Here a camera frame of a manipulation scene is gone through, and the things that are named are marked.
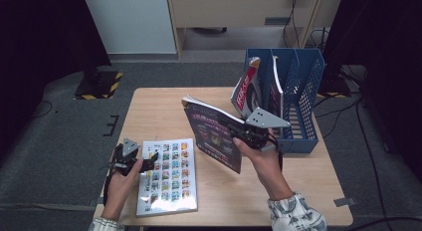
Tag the dark curtain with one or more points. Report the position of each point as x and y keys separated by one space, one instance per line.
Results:
x=33 y=42
x=391 y=32

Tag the black floor tape mark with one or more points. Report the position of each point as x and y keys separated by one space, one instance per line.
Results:
x=112 y=124

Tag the person's left hand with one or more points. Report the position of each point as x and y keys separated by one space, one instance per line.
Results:
x=119 y=191

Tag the blue plastic file rack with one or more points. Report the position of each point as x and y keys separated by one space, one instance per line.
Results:
x=298 y=144

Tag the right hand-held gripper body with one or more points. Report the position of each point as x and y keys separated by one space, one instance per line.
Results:
x=265 y=119

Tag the grey tape piece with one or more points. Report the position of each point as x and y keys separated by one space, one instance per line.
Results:
x=99 y=201
x=345 y=201

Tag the red title magazine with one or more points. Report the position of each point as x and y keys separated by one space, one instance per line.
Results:
x=247 y=91

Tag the thick white book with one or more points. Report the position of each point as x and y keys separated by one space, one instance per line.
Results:
x=172 y=178

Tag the person's right hand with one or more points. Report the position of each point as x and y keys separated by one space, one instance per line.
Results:
x=268 y=171

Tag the black stand striped base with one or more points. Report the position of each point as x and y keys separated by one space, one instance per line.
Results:
x=333 y=90
x=99 y=85

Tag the beige wooden desk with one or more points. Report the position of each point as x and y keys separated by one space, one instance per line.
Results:
x=232 y=12

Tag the white cabinet panel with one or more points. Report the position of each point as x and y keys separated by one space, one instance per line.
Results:
x=129 y=22

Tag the purple magazine torn corner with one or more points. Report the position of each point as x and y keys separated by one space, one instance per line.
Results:
x=212 y=141

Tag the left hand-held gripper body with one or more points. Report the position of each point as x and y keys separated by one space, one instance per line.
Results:
x=126 y=161

